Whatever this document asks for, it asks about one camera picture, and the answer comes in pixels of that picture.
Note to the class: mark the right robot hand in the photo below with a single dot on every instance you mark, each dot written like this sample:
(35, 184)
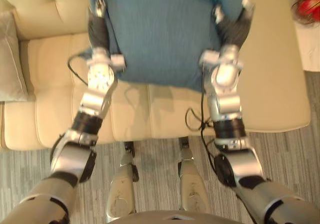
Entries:
(232, 31)

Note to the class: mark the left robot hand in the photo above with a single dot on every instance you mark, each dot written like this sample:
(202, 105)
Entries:
(98, 32)

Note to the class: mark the blue ribbed cushion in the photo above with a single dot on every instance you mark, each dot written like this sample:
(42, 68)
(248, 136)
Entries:
(162, 33)

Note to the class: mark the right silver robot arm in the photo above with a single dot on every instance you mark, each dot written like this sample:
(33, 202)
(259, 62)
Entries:
(232, 123)

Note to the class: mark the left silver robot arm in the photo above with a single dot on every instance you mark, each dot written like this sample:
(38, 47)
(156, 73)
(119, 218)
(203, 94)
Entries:
(82, 133)

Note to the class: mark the white side table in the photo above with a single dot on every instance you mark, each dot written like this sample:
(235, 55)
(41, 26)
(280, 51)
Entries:
(308, 33)

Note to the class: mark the red decoration with dark twigs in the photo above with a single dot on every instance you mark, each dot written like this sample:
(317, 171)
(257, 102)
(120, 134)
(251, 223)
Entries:
(307, 4)

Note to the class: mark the cream leather sofa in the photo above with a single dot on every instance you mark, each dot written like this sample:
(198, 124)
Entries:
(160, 83)

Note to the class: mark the grey cushion with piping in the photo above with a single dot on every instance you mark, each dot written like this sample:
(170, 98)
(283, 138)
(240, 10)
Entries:
(10, 58)

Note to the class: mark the left silver robot leg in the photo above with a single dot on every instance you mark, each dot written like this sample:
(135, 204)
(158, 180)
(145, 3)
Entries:
(121, 186)

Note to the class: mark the silver robot leg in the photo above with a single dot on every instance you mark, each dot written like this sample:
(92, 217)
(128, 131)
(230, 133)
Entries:
(191, 181)
(121, 186)

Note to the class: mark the right silver robot leg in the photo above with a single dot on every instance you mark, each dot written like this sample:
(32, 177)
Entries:
(191, 181)

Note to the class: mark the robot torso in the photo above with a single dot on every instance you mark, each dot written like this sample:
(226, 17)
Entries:
(172, 217)

